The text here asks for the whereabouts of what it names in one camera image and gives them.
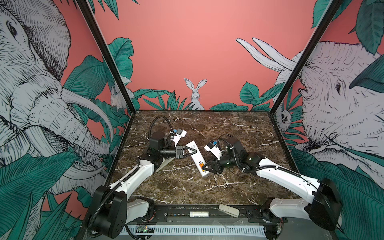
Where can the white slotted cable duct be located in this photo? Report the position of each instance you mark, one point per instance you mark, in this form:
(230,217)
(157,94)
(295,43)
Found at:
(169,230)

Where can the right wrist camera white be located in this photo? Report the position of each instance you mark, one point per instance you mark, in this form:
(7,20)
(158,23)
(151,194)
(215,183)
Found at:
(213,148)

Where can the white remote control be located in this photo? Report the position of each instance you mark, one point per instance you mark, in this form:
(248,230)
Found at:
(198,158)

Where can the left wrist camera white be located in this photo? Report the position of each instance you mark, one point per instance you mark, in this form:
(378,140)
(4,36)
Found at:
(177,134)

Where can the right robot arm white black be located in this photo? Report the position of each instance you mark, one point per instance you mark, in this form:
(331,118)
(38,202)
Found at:
(319,200)

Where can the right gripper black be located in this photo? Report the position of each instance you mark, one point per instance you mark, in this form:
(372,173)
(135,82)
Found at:
(216,166)

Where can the grey box on rail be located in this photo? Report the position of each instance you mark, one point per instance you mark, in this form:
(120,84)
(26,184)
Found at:
(231,211)

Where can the black left frame post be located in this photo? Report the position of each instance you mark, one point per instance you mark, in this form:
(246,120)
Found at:
(100,40)

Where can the black front mounting rail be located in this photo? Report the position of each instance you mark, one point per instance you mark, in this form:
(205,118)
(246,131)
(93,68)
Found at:
(164,213)

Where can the black right frame post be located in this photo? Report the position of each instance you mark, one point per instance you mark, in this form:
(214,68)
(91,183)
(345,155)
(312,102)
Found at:
(325,20)

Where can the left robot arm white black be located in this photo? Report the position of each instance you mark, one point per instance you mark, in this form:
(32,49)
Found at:
(117,194)

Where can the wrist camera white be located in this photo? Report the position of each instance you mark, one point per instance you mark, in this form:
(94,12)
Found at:
(213,148)
(177,134)

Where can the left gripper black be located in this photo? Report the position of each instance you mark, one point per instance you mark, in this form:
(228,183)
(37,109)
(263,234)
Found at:
(179,152)

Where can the white cylinder on rail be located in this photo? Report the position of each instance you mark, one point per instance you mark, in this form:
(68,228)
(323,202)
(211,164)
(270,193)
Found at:
(199,214)

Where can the black frame post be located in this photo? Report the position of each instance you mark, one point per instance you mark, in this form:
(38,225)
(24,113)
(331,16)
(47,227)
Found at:
(100,40)
(325,20)

